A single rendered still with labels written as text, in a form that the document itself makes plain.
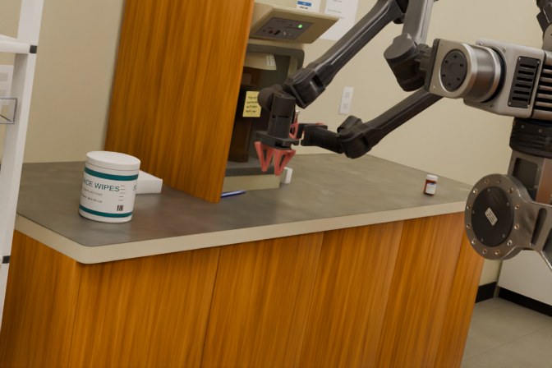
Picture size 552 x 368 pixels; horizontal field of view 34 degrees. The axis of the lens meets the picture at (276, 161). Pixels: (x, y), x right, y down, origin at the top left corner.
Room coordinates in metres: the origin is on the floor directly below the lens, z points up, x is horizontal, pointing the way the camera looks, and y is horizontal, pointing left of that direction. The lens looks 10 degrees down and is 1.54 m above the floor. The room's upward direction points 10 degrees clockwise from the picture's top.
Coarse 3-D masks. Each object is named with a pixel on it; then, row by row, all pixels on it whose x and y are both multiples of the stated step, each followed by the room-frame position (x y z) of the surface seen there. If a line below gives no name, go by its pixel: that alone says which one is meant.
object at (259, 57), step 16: (256, 48) 2.69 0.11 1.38; (272, 48) 2.74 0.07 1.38; (288, 48) 2.80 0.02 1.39; (256, 64) 2.70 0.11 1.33; (272, 64) 2.75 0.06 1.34; (288, 64) 2.81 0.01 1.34; (256, 80) 2.71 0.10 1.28; (272, 80) 2.76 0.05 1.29; (240, 96) 2.66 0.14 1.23; (240, 112) 2.67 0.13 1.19; (240, 128) 2.68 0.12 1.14; (256, 128) 2.74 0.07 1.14; (240, 144) 2.69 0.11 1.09; (240, 160) 2.70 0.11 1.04; (256, 160) 2.76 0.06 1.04; (272, 160) 2.82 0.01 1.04; (240, 176) 2.71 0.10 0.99
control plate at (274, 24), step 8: (264, 24) 2.61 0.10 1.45; (272, 24) 2.63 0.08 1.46; (280, 24) 2.65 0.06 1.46; (288, 24) 2.68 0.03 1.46; (296, 24) 2.70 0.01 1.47; (304, 24) 2.72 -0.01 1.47; (312, 24) 2.75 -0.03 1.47; (256, 32) 2.63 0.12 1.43; (264, 32) 2.65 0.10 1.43; (280, 32) 2.70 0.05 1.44; (288, 32) 2.72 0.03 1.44; (296, 32) 2.74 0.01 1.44
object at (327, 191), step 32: (320, 160) 3.54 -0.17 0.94; (352, 160) 3.68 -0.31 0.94; (384, 160) 3.83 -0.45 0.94; (32, 192) 2.28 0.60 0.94; (64, 192) 2.33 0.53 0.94; (224, 192) 2.67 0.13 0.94; (256, 192) 2.75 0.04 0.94; (288, 192) 2.84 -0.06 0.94; (320, 192) 2.93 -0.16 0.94; (352, 192) 3.02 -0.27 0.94; (384, 192) 3.13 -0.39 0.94; (416, 192) 3.23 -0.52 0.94; (448, 192) 3.35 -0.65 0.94; (32, 224) 2.03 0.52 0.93; (64, 224) 2.04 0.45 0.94; (96, 224) 2.09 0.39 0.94; (128, 224) 2.14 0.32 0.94; (160, 224) 2.19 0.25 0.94; (192, 224) 2.25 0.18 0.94; (224, 224) 2.30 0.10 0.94; (256, 224) 2.36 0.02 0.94; (288, 224) 2.45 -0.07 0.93; (320, 224) 2.57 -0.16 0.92; (352, 224) 2.70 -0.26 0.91; (96, 256) 1.93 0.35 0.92; (128, 256) 2.00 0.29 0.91
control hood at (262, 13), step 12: (264, 12) 2.58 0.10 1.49; (276, 12) 2.59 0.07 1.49; (288, 12) 2.62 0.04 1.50; (300, 12) 2.66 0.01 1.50; (312, 12) 2.71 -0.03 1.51; (252, 24) 2.60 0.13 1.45; (324, 24) 2.79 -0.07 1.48; (252, 36) 2.65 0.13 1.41; (300, 36) 2.78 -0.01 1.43; (312, 36) 2.82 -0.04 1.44
